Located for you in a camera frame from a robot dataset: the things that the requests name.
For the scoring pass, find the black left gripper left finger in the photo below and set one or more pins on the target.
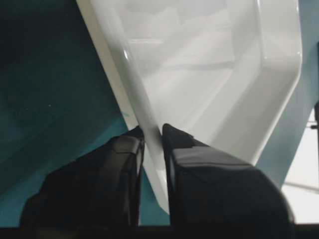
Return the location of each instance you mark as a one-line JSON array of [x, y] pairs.
[[99, 189]]

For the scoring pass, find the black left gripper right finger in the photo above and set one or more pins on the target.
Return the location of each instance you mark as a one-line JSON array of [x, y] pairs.
[[207, 185]]

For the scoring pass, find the white plastic case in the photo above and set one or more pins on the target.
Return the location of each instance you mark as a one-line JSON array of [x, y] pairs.
[[221, 70]]

